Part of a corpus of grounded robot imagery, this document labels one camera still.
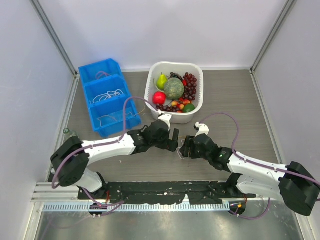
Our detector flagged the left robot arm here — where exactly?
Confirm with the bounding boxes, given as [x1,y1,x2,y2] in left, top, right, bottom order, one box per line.
[50,119,179,200]

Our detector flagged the green pear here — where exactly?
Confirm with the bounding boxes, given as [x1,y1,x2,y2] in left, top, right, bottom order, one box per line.
[155,73,168,91]

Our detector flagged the green lime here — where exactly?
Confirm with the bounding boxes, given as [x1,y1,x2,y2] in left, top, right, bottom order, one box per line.
[182,103,196,113]

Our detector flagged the green netted melon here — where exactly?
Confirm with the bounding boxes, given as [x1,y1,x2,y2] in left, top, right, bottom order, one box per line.
[163,78,185,100]

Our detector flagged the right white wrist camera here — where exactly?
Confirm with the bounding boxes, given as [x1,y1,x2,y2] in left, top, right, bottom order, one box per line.
[194,122,210,137]

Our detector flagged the red yellow cherries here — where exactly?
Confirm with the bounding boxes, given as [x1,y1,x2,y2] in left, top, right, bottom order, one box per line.
[170,98,192,113]

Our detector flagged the small dark grape bunch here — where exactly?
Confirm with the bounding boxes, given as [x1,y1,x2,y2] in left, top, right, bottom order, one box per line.
[155,104,182,113]

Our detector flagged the red apple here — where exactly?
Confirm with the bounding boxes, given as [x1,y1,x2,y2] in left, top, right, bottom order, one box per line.
[152,91,166,105]

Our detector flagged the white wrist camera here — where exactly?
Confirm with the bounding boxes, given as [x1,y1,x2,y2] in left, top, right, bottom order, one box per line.
[194,122,210,137]
[156,109,172,129]

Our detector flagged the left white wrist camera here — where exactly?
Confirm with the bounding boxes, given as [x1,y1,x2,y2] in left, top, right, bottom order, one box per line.
[156,109,172,129]

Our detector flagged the blue plastic compartment bin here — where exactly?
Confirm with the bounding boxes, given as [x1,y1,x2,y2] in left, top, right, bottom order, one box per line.
[78,58,141,138]

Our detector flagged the dark red grape bunch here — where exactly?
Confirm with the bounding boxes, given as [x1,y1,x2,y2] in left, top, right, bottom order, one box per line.
[182,72,198,101]

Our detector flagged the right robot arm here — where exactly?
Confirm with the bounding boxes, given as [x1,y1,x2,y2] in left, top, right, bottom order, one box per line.
[179,134,320,216]

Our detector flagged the white slotted cable duct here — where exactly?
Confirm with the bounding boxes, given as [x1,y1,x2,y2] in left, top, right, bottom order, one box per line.
[42,202,230,212]

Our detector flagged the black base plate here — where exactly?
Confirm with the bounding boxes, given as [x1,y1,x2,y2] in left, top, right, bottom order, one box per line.
[90,181,256,205]

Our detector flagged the clear glass bottle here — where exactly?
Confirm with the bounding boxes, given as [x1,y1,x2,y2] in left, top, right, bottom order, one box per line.
[62,127,77,139]

